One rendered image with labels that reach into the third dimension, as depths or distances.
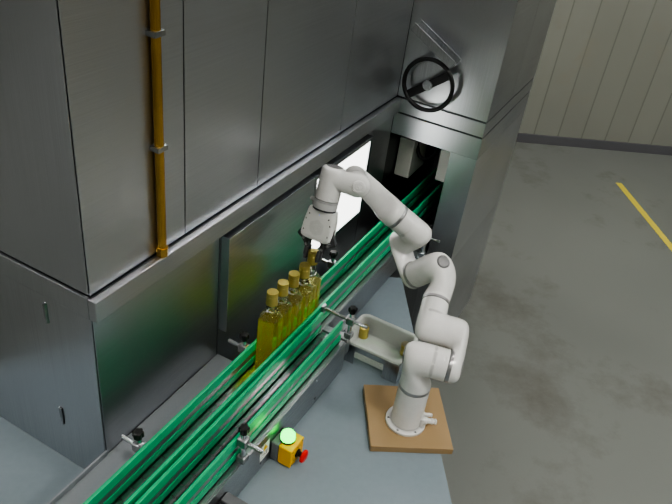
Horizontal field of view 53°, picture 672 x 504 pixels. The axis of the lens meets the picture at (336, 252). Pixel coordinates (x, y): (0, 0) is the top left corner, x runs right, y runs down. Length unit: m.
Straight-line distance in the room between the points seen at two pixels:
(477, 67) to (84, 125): 1.63
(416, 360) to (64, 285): 0.96
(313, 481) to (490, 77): 1.54
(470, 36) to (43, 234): 1.67
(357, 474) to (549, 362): 1.97
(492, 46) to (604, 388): 1.97
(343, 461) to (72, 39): 1.36
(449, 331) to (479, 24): 1.15
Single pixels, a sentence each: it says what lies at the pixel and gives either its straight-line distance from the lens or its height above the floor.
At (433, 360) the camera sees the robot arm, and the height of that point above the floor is 1.07.
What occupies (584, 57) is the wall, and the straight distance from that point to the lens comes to 6.21.
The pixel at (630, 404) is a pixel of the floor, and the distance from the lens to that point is 3.80.
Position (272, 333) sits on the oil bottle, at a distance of 2.01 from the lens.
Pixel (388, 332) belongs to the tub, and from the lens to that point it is 2.43.
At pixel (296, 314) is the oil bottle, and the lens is 2.11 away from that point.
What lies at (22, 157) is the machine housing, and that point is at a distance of 1.51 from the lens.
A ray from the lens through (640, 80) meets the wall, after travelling 6.49.
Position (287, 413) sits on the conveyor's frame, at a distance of 2.02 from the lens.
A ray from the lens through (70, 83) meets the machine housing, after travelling 1.33.
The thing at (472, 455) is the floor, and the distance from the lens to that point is 3.22.
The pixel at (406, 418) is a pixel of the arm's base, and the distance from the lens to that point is 2.11.
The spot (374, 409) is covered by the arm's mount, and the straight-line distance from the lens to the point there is 2.20.
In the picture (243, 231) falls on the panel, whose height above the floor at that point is 1.31.
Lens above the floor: 2.36
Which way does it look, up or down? 34 degrees down
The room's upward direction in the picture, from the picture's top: 8 degrees clockwise
